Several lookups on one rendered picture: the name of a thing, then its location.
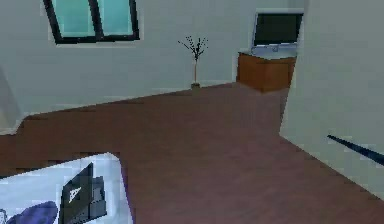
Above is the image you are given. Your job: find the thin bare-branched house plant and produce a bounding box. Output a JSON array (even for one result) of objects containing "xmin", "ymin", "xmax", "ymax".
[{"xmin": 177, "ymin": 35, "xmax": 210, "ymax": 90}]

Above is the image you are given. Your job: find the brown wooden cabinet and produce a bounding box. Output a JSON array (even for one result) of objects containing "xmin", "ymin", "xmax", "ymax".
[{"xmin": 236, "ymin": 52, "xmax": 297, "ymax": 94}]

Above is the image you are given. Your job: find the black framed window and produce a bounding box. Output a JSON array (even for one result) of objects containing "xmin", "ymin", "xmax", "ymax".
[{"xmin": 42, "ymin": 0, "xmax": 141, "ymax": 45}]

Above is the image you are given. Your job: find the black open laptop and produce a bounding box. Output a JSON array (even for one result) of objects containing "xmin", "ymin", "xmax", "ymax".
[{"xmin": 58, "ymin": 162, "xmax": 108, "ymax": 224}]

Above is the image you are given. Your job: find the white bed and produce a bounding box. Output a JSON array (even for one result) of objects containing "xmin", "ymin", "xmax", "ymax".
[{"xmin": 0, "ymin": 152, "xmax": 135, "ymax": 224}]

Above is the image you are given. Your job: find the purple cloth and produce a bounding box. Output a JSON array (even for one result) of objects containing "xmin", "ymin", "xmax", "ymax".
[{"xmin": 6, "ymin": 200, "xmax": 59, "ymax": 224}]

